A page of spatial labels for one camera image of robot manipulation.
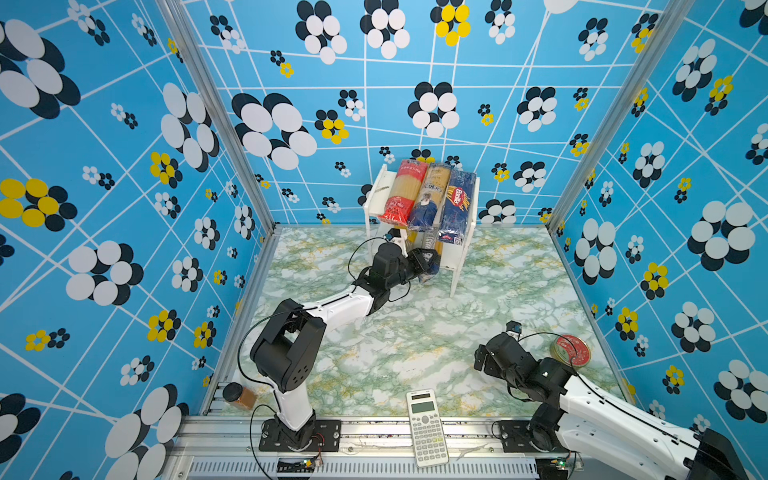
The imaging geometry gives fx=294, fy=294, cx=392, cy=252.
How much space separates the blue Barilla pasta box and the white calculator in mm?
433

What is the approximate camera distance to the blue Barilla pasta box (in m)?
0.71

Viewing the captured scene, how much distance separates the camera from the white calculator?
72cm

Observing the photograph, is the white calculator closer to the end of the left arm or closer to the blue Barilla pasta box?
the end of the left arm

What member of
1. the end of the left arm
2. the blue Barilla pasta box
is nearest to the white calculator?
the end of the left arm
